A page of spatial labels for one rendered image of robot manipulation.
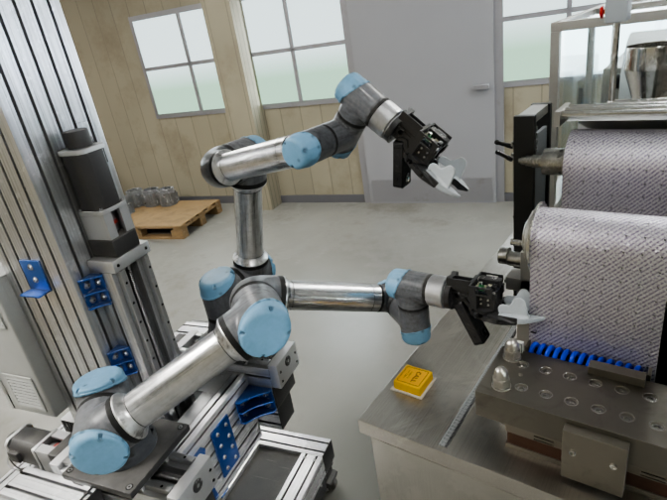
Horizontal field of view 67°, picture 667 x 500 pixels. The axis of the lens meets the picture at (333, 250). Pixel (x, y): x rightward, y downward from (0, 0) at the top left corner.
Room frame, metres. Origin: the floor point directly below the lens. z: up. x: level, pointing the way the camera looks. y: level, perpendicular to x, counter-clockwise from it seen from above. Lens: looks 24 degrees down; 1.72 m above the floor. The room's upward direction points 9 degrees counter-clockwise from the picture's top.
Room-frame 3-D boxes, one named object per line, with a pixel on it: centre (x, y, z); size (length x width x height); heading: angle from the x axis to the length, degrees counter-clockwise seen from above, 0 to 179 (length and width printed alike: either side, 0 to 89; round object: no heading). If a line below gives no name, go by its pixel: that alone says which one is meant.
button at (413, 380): (0.97, -0.14, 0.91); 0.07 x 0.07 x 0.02; 51
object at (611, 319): (0.82, -0.48, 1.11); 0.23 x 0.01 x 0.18; 51
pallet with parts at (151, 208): (5.20, 1.80, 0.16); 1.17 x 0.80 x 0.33; 64
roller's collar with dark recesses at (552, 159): (1.16, -0.56, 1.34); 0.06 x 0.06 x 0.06; 51
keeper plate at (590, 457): (0.62, -0.39, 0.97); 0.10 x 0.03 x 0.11; 51
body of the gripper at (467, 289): (0.97, -0.29, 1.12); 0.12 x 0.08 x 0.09; 51
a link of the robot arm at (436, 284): (1.03, -0.23, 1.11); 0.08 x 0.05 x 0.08; 141
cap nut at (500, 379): (0.77, -0.28, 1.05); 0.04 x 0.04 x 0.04
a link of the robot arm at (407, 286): (1.07, -0.17, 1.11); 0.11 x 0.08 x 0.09; 51
